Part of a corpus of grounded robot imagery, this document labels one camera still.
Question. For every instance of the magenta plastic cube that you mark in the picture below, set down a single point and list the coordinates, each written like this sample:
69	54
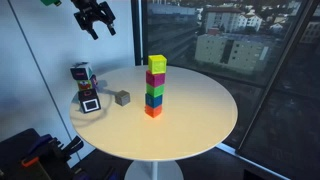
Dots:
155	79

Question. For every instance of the blue plastic cube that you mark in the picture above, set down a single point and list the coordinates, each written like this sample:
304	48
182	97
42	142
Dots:
153	100

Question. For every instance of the yellow plastic cube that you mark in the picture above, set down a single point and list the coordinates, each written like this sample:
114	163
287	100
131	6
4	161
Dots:
157	64

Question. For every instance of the white table pedestal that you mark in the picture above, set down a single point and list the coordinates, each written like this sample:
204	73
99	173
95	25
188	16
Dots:
154	170

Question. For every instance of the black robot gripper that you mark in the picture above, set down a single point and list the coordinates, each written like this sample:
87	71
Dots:
91	13

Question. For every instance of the black soft cube letter D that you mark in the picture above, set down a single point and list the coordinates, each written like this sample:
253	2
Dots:
89	101

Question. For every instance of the orange plastic cube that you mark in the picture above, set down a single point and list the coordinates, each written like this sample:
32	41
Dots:
153	110

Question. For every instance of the green plastic cube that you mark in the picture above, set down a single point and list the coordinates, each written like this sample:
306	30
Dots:
155	90

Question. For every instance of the small black plastic cube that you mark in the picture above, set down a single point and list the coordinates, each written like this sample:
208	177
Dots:
122	98

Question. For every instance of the black tool rack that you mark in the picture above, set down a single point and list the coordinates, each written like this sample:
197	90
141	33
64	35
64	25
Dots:
20	153

